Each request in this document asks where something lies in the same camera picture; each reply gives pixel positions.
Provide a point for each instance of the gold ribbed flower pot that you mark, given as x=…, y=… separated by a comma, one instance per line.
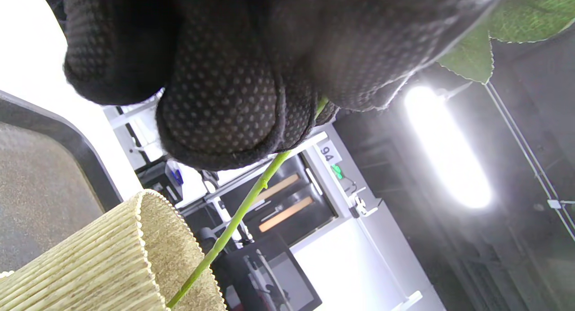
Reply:
x=103, y=261

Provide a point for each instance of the dark brown plastic tray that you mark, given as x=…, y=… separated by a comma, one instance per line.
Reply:
x=45, y=194

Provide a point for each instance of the person's left hand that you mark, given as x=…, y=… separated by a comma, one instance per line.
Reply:
x=247, y=68

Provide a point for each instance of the long ceiling light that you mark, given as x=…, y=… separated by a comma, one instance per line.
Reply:
x=449, y=149

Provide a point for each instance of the white rig frame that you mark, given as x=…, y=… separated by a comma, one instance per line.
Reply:
x=382, y=239

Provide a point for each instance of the black monitor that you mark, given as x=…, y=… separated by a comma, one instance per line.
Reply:
x=287, y=275

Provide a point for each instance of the red artificial rose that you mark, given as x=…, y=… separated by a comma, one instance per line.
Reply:
x=233, y=221

